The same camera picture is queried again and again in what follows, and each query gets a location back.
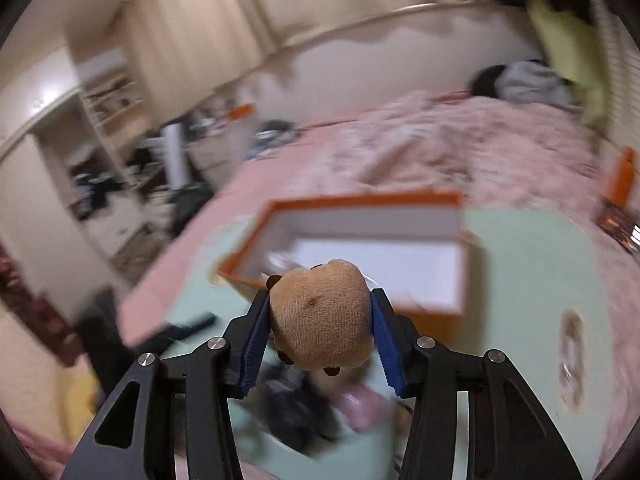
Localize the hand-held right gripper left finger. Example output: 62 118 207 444
60 287 274 480

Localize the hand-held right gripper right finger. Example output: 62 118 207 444
370 287 583 480

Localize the pink round plastic case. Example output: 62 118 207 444
335 382 396 432

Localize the black plastic bag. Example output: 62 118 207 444
255 365 341 453

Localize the brown short-pile plush toy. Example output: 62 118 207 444
266 258 377 378

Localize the large orange cardboard box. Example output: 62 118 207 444
217 191 481 317

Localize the white drawer cabinet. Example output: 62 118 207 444
187 132 251 177

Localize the white rolled tube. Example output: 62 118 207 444
161 122 193 188

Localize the pink floral blanket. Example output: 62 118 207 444
300 91 640 461

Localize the smartphone with lit screen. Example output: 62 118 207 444
595 199 640 252

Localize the black crumpled clothing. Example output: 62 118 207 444
470 64 511 97

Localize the orange water bottle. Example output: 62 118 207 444
602 146 637 211

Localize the grey crumpled clothing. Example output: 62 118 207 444
497 60 581 111

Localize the beige curtain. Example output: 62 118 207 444
120 0 481 106

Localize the yellow-green hanging garment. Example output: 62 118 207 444
525 0 613 128

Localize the white wall shelf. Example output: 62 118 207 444
65 67 156 241

